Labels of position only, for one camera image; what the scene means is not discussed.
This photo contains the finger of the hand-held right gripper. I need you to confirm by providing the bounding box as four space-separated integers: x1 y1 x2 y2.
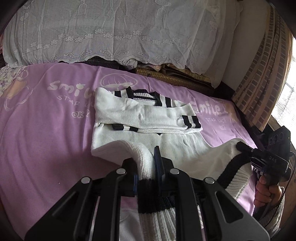
236 141 255 158
251 161 263 174

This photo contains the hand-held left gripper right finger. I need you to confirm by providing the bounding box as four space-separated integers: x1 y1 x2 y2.
154 146 270 241

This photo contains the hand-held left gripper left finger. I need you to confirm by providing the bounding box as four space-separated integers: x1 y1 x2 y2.
24 159 139 241

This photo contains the white black-trimmed knit sweater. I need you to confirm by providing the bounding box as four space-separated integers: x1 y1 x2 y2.
91 87 253 241

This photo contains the person's right hand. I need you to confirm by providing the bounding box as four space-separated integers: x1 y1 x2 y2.
254 177 284 207

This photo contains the brick pattern curtain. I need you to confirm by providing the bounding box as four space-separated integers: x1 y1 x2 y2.
231 5 296 132

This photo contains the brown woven mat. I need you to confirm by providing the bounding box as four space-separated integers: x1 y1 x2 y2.
135 67 213 88

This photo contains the pale pink folded cloth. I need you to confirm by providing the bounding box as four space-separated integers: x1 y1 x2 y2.
120 62 162 71

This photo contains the purple printed bed sheet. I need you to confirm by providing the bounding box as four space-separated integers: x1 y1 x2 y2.
0 62 262 241

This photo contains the dark cloth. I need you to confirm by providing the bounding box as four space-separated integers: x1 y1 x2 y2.
81 59 121 69

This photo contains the white lace cover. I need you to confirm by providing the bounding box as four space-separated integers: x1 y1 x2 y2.
0 0 243 88

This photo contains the white purple floral sheet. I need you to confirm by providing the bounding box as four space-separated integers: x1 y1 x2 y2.
0 66 23 95

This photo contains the black cable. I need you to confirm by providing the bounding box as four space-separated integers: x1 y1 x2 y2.
287 151 296 186

